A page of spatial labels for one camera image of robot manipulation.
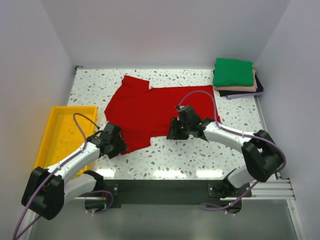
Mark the yellow plastic bin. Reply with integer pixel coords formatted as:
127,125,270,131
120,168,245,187
34,106,98,169

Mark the folded black t shirt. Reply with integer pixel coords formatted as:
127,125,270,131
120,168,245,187
218,75,264,100

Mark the folded green t shirt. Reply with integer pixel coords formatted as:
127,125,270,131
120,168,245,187
213,58,254,87

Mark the red t shirt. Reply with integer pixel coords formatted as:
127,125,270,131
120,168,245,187
104,75,220,154

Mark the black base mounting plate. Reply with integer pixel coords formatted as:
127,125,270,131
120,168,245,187
74,178,252,214

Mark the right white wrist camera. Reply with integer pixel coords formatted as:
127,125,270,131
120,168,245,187
175,105,182,121

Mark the aluminium frame rail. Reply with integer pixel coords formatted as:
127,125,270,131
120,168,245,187
18,95,307,240

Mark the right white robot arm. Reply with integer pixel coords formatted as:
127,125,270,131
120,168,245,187
166,105,286,198

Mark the folded pink t shirt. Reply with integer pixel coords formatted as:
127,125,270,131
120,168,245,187
213,65,257,92

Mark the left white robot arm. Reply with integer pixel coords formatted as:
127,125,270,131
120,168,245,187
21,122,128,220

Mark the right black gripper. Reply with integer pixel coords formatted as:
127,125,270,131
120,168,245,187
166,117,192,140

